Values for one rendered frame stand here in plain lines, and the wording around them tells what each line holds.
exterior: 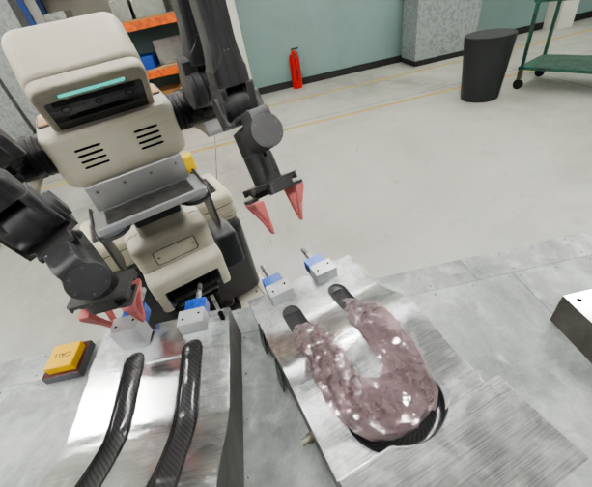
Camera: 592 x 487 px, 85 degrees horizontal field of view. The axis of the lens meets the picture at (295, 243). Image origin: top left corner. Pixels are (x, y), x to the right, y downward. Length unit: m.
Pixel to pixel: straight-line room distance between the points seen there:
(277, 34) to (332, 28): 0.86
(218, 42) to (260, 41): 5.16
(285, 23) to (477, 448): 5.66
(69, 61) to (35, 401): 0.67
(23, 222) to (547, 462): 0.70
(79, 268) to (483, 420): 0.56
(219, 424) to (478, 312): 0.53
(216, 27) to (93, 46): 0.26
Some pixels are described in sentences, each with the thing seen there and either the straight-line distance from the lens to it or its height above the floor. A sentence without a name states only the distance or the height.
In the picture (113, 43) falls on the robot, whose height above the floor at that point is 1.34.
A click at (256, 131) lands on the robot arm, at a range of 0.56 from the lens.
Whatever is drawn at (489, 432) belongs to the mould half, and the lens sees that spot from 0.52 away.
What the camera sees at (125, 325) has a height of 0.94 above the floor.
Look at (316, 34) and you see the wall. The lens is 5.94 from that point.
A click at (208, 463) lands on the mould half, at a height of 0.92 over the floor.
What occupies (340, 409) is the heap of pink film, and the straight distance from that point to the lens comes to 0.53.
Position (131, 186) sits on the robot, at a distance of 0.85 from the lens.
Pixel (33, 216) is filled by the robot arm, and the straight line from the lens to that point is 0.55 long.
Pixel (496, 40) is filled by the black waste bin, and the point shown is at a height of 0.60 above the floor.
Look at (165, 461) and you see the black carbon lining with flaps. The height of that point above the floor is 0.91.
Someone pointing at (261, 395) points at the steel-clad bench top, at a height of 0.80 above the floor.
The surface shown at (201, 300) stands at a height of 0.90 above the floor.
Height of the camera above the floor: 1.38
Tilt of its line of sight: 39 degrees down
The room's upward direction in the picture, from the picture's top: 12 degrees counter-clockwise
